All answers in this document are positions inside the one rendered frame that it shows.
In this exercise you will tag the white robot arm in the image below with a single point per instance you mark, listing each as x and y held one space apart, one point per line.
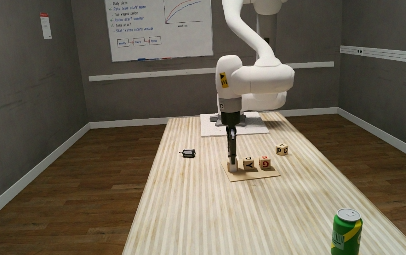
261 87

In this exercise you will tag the green drink can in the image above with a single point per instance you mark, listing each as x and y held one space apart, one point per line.
346 234

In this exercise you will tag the tan square mat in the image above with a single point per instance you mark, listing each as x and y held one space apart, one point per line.
243 175

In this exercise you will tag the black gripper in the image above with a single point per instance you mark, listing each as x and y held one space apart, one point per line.
231 119

